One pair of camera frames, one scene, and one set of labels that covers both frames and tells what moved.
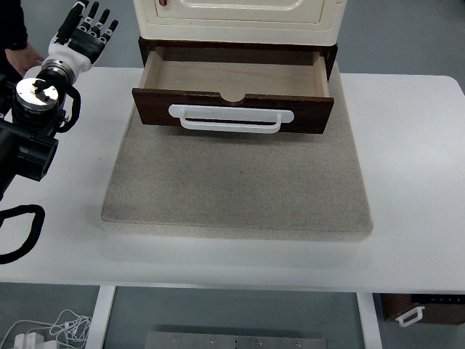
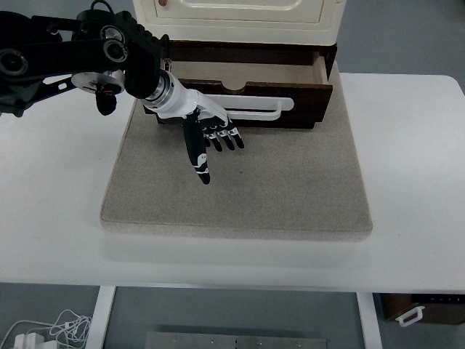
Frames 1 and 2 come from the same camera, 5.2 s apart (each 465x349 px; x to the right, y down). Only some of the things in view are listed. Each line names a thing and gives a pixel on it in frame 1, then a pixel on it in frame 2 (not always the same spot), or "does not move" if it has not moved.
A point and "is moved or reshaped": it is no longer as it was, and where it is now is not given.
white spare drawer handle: x=411 y=316 does not move
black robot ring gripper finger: x=105 y=37 → x=227 y=139
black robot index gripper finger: x=86 y=25 → x=205 y=139
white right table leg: x=370 y=325 does not move
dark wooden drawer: x=285 y=78 is moved or reshaped
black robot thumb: x=72 y=22 → x=193 y=131
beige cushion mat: x=186 y=184 does not move
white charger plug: x=28 y=341 does not move
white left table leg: x=104 y=301 does not move
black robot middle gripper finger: x=96 y=30 → x=216 y=142
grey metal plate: x=170 y=340 does not move
